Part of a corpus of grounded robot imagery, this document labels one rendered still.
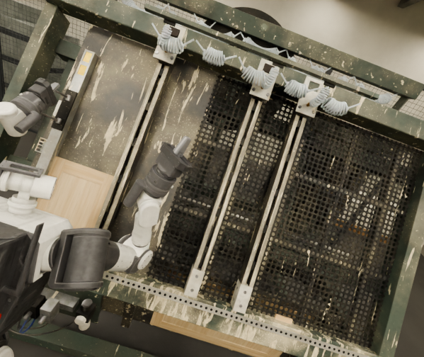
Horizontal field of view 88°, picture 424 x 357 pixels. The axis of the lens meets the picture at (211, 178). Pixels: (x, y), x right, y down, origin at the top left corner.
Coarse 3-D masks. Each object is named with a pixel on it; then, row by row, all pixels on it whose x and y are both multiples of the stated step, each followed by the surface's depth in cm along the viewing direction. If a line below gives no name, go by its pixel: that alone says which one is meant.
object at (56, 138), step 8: (96, 56) 109; (80, 64) 106; (88, 64) 107; (88, 72) 108; (72, 80) 106; (80, 80) 106; (88, 80) 110; (72, 88) 105; (80, 88) 106; (80, 96) 108; (72, 112) 106; (64, 128) 105; (56, 136) 104; (64, 136) 107; (48, 144) 103; (56, 144) 103; (48, 152) 103; (56, 152) 105; (40, 160) 102; (48, 160) 103; (40, 168) 102; (48, 168) 103
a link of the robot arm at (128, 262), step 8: (120, 240) 84; (120, 248) 69; (128, 248) 77; (120, 256) 68; (128, 256) 74; (136, 256) 79; (144, 256) 81; (120, 264) 70; (128, 264) 75; (136, 264) 79; (144, 264) 84; (128, 272) 77
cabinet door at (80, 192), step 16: (64, 160) 105; (64, 176) 105; (80, 176) 105; (96, 176) 106; (112, 176) 106; (64, 192) 105; (80, 192) 105; (96, 192) 106; (48, 208) 104; (64, 208) 104; (80, 208) 105; (96, 208) 105; (80, 224) 104
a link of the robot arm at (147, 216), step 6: (144, 204) 69; (150, 204) 69; (156, 204) 70; (144, 210) 69; (150, 210) 70; (156, 210) 71; (138, 216) 71; (144, 216) 70; (150, 216) 71; (156, 216) 73; (138, 222) 72; (144, 222) 72; (150, 222) 73; (156, 222) 76
